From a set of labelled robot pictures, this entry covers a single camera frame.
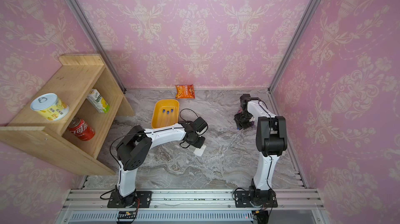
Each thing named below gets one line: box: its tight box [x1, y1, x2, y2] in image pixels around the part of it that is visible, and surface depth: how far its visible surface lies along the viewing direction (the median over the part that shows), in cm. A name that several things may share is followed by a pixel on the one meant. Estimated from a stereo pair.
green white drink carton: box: [86, 88, 110, 114], surface depth 78 cm
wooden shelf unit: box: [0, 54, 135, 177], surface depth 67 cm
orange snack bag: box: [175, 84, 196, 99], surface depth 118 cm
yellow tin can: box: [30, 92, 70, 122], surface depth 53 cm
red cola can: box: [67, 117, 96, 142], surface depth 67 cm
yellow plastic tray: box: [151, 98, 180, 129], surface depth 108 cm
